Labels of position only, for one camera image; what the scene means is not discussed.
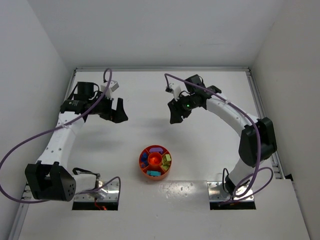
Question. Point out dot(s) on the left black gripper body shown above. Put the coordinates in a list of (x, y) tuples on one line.
[(110, 110)]

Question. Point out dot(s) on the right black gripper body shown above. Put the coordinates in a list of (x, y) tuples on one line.
[(179, 108)]

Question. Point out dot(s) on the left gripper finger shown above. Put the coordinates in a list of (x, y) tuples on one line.
[(108, 116), (119, 115)]

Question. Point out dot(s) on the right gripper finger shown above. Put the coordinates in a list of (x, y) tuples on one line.
[(186, 113), (176, 112)]

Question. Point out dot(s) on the purple rounded lego brick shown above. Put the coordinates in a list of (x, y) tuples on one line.
[(156, 150)]

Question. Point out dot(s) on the yellow-green lego brick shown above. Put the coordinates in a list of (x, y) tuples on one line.
[(166, 158), (166, 166)]

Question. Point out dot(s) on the orange round divided container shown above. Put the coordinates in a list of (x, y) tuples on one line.
[(153, 167)]

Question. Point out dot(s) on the blue rounded lego brick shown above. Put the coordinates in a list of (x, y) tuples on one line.
[(144, 157)]

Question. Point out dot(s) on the small teal lego brick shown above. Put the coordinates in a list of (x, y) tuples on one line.
[(156, 173)]

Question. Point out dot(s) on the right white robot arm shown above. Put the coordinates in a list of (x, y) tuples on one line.
[(257, 135)]

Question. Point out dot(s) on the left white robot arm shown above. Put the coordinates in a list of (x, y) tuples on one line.
[(49, 178)]

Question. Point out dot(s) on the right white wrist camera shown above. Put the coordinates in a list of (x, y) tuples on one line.
[(174, 89)]

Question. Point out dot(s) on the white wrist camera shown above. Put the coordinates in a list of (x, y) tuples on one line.
[(113, 86), (174, 89)]

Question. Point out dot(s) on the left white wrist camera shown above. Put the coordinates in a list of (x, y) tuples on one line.
[(113, 86)]

